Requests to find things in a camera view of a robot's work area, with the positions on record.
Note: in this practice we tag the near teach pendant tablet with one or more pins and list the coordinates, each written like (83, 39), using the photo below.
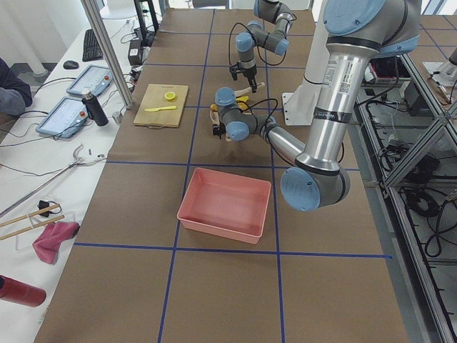
(65, 119)

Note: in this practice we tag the pink cloth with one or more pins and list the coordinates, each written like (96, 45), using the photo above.
(47, 245)

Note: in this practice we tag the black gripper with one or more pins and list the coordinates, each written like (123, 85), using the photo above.
(217, 131)
(248, 71)

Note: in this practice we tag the toy lemon slices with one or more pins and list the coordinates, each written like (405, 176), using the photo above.
(170, 95)

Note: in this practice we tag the red water bottle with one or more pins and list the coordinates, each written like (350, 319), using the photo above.
(21, 293)

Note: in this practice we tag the white brush with black bristles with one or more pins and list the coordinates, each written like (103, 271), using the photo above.
(248, 90)

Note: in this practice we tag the pink plastic bin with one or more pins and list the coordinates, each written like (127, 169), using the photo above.
(225, 205)

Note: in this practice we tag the aluminium frame post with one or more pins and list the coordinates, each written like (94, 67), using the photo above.
(97, 24)

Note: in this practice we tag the toy yellow corn cob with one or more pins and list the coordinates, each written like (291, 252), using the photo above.
(243, 105)

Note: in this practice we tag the teach pendant tablet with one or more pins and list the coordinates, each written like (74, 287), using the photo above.
(65, 119)
(93, 77)

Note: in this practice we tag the black power adapter box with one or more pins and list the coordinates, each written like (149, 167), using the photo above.
(135, 54)

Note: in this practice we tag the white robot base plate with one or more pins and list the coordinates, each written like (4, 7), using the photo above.
(297, 109)

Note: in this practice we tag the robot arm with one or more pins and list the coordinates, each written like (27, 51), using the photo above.
(358, 31)
(254, 36)

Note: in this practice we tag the white plastic dustpan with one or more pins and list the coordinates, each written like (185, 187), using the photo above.
(214, 119)

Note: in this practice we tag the black water bottle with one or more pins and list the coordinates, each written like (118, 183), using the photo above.
(94, 108)

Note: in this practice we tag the black computer mouse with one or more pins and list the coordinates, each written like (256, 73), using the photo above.
(70, 65)

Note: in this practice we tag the wooden cutting board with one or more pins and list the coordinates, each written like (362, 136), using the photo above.
(154, 97)

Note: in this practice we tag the black keyboard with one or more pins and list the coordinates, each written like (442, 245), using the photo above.
(91, 49)

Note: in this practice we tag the wooden sticks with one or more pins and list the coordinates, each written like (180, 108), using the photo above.
(30, 221)

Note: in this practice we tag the far teach pendant tablet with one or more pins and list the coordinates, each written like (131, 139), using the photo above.
(93, 77)

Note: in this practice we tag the yellow plastic knife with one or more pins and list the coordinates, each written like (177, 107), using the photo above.
(161, 108)

